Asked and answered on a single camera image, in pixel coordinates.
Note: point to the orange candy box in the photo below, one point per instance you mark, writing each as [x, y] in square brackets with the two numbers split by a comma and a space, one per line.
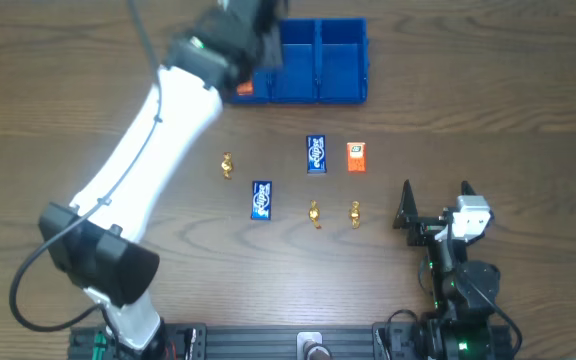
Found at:
[356, 162]
[245, 89]

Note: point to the blue candy pack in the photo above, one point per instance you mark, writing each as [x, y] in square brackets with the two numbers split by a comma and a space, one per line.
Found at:
[316, 154]
[261, 200]

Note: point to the gold candy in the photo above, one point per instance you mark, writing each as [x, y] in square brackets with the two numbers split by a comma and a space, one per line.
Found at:
[227, 164]
[354, 213]
[314, 213]

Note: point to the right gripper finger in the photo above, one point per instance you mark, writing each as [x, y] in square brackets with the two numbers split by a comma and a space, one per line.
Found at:
[468, 189]
[407, 210]

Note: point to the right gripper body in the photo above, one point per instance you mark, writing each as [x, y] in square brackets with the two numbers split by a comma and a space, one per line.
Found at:
[423, 230]

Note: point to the mounting rail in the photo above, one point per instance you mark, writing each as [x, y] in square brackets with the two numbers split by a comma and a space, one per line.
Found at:
[258, 345]

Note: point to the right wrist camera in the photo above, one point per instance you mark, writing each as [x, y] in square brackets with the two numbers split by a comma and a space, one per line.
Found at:
[470, 217]

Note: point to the blue tray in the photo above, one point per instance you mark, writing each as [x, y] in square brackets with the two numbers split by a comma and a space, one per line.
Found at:
[338, 70]

